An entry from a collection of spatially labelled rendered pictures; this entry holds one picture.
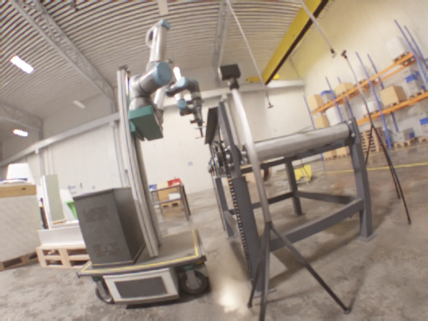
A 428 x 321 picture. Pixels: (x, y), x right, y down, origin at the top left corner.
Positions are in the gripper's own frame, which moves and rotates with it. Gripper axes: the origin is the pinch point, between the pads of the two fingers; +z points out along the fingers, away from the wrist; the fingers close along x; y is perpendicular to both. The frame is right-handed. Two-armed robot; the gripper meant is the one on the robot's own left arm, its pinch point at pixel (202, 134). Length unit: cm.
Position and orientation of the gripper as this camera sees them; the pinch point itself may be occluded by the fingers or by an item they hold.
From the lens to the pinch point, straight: 184.2
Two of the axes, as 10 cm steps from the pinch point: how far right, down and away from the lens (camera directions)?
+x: -0.7, 0.9, 9.9
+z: 2.3, 9.7, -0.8
